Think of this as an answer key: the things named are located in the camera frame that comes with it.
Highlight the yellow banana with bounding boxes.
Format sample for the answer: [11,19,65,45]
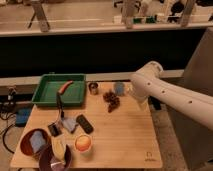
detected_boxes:
[51,137,66,161]

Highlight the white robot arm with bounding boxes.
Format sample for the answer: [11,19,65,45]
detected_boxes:
[130,61,213,130]

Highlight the green plastic tray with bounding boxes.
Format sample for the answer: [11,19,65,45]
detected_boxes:
[32,73,86,107]

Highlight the brown grape bunch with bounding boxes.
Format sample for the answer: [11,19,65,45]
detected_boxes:
[103,91,120,113]

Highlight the small metal cup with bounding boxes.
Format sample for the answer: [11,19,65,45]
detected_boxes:
[88,82,99,95]

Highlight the black remote control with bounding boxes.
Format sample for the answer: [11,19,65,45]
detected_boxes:
[76,114,94,134]

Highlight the blue crumpled cloth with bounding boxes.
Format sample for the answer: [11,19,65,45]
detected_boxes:
[62,118,78,133]

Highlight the blue box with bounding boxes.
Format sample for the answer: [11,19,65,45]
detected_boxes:
[15,108,31,127]

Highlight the dark red bowl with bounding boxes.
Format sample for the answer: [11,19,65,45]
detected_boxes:
[39,145,72,171]

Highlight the brown bowl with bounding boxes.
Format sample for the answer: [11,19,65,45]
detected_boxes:
[20,128,50,160]

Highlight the black handled spatula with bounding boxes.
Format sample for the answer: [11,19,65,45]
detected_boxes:
[48,92,64,137]

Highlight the black cables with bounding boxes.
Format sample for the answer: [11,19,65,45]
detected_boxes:
[0,99,18,154]

